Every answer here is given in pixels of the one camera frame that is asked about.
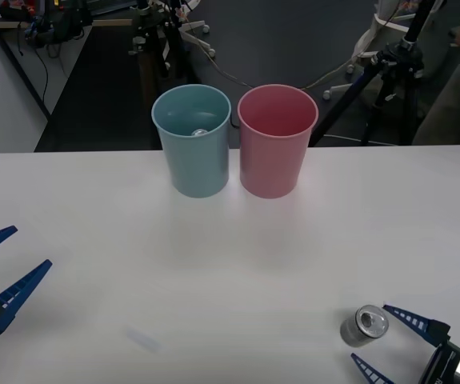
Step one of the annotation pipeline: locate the pale blue plastic bin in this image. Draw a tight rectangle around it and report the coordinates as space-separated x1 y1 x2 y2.
150 83 231 199

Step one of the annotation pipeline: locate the pink plastic bin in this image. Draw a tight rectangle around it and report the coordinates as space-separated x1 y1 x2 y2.
236 83 319 200

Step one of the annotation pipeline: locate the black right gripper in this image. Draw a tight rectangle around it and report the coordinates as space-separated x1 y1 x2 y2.
350 304 460 384

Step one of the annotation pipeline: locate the person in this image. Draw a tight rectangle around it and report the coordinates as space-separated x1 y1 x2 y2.
411 0 460 147

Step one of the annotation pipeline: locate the grey desk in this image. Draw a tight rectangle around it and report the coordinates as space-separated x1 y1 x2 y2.
0 15 134 119

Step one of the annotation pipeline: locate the beige floor cable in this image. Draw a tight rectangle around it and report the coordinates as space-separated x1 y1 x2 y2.
187 22 358 91

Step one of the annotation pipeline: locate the black camera tripod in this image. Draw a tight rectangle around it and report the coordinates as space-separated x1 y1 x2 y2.
308 0 434 148
127 0 193 81

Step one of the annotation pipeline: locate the white wheeled base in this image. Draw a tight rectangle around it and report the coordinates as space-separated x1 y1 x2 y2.
178 18 217 58

